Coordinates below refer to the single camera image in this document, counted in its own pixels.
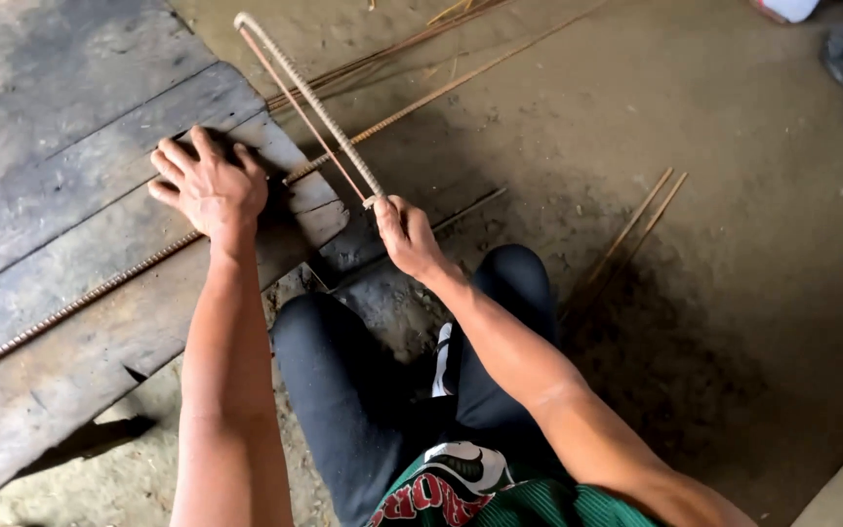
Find person's green printed shirt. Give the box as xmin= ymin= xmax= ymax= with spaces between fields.
xmin=366 ymin=439 xmax=665 ymax=527

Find dark steel rod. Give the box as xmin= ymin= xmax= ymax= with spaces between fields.
xmin=430 ymin=186 xmax=509 ymax=235

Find person's left hand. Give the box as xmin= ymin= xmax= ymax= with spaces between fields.
xmin=148 ymin=126 xmax=270 ymax=246

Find person's right hand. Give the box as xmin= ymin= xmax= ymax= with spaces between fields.
xmin=373 ymin=194 xmax=461 ymax=285

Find long rusty ribbed rebar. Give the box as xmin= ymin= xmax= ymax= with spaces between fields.
xmin=0 ymin=0 xmax=609 ymax=387

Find person's black trousers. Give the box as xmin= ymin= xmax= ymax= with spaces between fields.
xmin=271 ymin=244 xmax=563 ymax=527

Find bundle of thin steel rods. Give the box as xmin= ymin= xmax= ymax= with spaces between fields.
xmin=266 ymin=0 xmax=514 ymax=112

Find white black sandal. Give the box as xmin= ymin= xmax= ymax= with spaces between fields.
xmin=431 ymin=322 xmax=456 ymax=400

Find grey wooden plank bench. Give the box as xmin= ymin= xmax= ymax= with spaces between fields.
xmin=0 ymin=0 xmax=351 ymax=522

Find hacksaw with bent rebar frame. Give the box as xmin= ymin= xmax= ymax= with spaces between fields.
xmin=233 ymin=11 xmax=390 ymax=212

